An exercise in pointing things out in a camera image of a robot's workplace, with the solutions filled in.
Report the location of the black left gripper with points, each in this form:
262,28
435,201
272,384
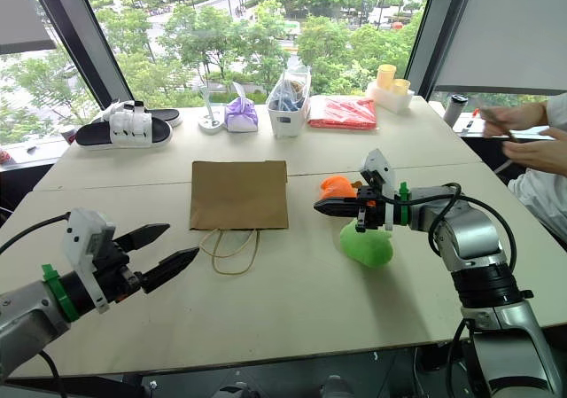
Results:
113,274

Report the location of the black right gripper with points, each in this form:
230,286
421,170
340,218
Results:
373,209

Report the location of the dark brown item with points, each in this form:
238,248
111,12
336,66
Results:
489,114

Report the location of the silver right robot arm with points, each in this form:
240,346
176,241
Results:
469,238

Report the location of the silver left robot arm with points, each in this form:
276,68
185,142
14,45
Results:
26,318

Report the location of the red and white plastic package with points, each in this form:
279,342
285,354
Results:
343,113

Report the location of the brown paper bag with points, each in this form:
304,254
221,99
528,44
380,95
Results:
239,194

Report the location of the clear plastic bag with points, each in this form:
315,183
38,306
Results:
294,85

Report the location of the purple plastic bag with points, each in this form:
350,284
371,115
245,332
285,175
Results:
241,116

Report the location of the person's right hand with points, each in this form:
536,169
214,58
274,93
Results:
516,116

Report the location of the person's left hand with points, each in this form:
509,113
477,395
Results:
538,152

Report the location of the orange plush toy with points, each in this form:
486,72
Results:
337,188

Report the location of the green plush toy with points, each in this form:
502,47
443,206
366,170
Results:
367,249

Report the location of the white plastic bin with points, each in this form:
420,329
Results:
288,121

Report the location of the white tray with yellow cups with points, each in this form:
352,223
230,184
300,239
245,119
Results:
390,99

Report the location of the black and white slipper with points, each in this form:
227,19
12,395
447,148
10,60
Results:
166,115
133,134

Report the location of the yellow plastic cup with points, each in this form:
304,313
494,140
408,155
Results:
386,78
401,88

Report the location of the white stand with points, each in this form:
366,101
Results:
211,121

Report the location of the white tumbler with black lid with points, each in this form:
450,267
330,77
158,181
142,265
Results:
455,112

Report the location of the dark rounded shape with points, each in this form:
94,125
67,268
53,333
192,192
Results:
336,387

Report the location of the person in white clothing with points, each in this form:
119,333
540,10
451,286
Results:
542,198

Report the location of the grey roller blind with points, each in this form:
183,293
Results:
22,12
505,30

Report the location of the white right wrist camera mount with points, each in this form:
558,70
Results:
378,161

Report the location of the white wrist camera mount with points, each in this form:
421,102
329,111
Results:
378,161
82,234

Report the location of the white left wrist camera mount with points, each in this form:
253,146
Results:
82,234

